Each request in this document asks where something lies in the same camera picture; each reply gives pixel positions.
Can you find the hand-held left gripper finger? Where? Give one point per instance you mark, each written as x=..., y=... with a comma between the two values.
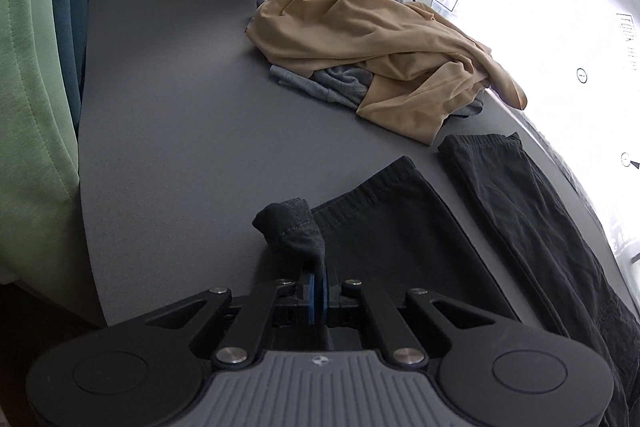
x=311, y=302
x=322, y=302

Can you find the black pants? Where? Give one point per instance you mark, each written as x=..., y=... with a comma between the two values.
x=400, y=237

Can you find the grey garment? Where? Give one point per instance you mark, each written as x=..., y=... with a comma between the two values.
x=330, y=84

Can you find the beige garment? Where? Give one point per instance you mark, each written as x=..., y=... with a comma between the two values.
x=350, y=32

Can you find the green fabric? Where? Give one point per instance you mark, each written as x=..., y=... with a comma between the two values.
x=30, y=107

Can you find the white printed sheet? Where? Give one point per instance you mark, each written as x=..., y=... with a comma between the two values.
x=575, y=32

